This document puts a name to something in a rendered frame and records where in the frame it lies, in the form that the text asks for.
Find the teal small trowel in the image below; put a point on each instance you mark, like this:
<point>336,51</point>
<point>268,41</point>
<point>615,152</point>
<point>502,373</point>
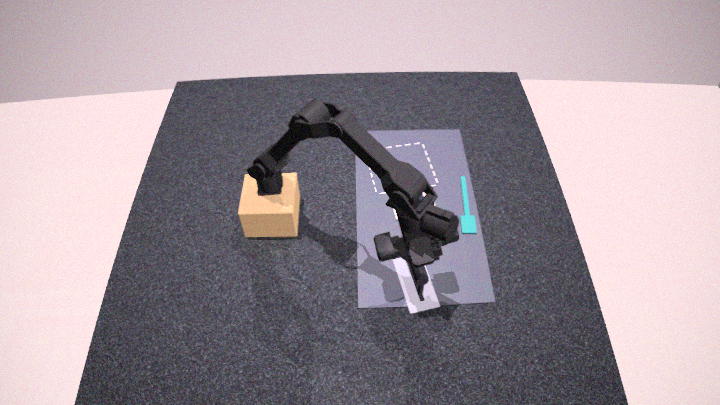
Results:
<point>468,222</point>

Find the white square tile with dark square centre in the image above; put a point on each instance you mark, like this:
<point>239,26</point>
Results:
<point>421,197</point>

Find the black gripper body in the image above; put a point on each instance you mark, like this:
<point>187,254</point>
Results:
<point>387,248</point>

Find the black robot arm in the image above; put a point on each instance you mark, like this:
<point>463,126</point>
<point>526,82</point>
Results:
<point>401,181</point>

